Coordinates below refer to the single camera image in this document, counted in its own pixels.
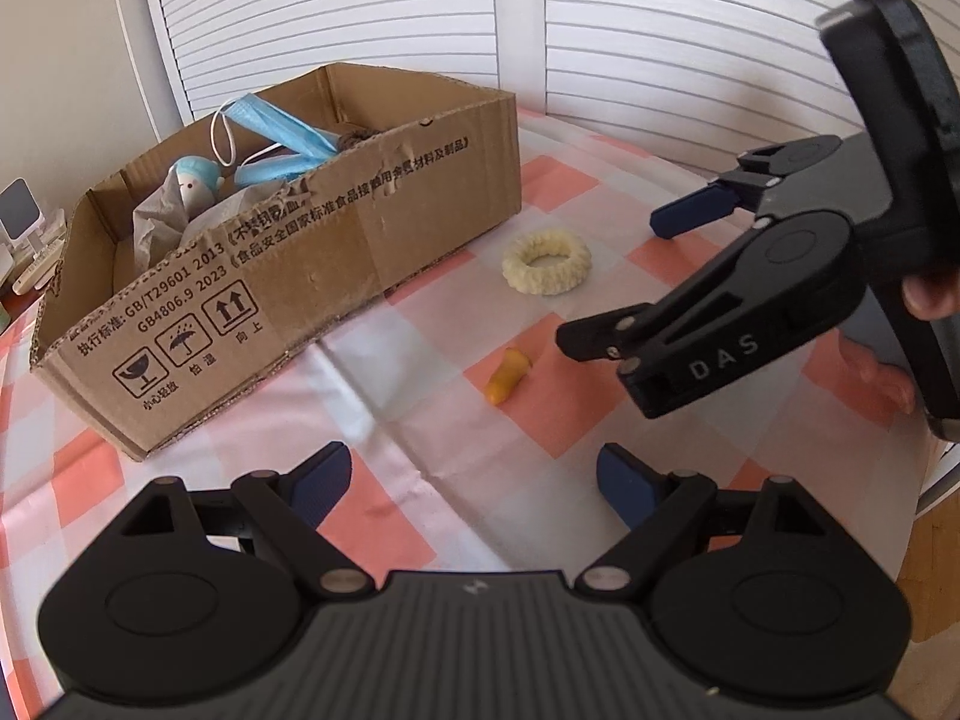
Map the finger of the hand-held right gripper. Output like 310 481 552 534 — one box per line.
649 135 845 241
556 208 875 421

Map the pink white checkered tablecloth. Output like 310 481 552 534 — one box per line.
0 109 932 691

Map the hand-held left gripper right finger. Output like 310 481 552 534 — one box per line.
577 444 826 597

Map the cream scrunchie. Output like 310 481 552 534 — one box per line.
501 229 592 297

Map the blue white plush bird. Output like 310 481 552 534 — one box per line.
166 156 223 215

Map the person's right hand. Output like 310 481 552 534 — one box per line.
838 266 960 413

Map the white phone stand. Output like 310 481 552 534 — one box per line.
0 178 47 250

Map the small orange toy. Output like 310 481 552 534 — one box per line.
485 347 533 406

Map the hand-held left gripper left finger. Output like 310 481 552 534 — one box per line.
124 441 367 597

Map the grey felt cloth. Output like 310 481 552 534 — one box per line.
133 180 248 268

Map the white louvered door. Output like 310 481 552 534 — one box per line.
135 0 512 128
525 0 960 192

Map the blue face mask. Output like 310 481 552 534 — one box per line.
234 154 317 190
210 94 343 166

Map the white remote control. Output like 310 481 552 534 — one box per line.
10 255 65 295

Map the brown cardboard box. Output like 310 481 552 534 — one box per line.
30 62 524 462

